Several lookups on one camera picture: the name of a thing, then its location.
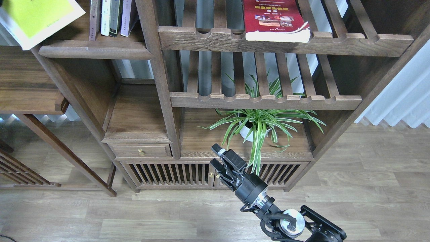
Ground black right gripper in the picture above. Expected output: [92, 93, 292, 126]
[210, 144, 274, 212]

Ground white plant pot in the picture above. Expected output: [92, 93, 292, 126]
[240, 122, 270, 142]

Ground white curtain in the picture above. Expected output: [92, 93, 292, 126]
[355, 41, 430, 128]

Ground dark green upright book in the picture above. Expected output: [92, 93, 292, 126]
[109, 0, 124, 37]

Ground lavender upright book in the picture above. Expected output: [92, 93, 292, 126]
[120, 0, 138, 37]

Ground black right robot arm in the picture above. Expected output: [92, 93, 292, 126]
[210, 144, 347, 242]

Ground red book on top shelf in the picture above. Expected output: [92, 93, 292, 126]
[242, 0, 311, 43]

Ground white upright book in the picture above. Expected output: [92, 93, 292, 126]
[100, 0, 112, 36]

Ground dark wooden bookshelf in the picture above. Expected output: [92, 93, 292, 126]
[30, 0, 429, 191]

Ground yellow-green book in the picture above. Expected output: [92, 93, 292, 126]
[0, 0, 85, 50]

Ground maroon book white characters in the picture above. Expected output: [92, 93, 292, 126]
[89, 0, 102, 40]

